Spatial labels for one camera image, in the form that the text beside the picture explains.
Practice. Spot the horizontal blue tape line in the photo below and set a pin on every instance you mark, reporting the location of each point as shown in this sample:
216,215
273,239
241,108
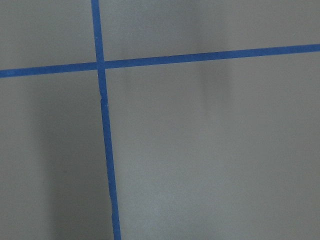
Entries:
161,60

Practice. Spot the vertical blue tape line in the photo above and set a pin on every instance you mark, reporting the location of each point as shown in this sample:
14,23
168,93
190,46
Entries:
104,105

